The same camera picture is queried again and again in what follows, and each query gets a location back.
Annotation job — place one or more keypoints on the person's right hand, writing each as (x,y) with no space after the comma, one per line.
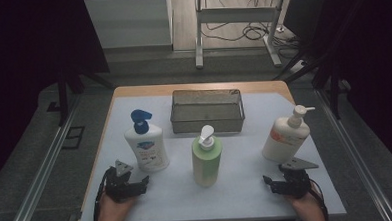
(304,204)

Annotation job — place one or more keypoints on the dark curtain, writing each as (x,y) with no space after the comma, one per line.
(18,58)
(375,49)

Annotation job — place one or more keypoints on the white pump bottle orange label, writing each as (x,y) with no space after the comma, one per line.
(283,141)

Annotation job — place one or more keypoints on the white table mat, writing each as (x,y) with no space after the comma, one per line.
(241,195)

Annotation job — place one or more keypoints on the aluminium floor rail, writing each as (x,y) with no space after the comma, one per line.
(356,157)
(40,180)

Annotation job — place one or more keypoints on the white bottle with blue pump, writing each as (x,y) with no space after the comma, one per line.
(147,149)

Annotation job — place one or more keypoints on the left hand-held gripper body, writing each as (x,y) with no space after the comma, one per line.
(119,189)

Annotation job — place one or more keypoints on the green bottle with white pump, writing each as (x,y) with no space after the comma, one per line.
(206,163)

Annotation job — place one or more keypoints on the white power strip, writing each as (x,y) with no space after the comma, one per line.
(299,67)

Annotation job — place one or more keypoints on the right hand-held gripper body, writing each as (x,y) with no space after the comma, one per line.
(295,183)

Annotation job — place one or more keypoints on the person's left hand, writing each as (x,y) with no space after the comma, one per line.
(113,210)

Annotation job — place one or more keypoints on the black metal stand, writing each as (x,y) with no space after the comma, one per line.
(333,84)
(62,96)

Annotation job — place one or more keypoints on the metal mesh basket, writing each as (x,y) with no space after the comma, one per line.
(207,115)

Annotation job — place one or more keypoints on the white panel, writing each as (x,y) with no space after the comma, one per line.
(128,21)

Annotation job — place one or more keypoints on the white desk frame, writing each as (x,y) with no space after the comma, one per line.
(236,14)

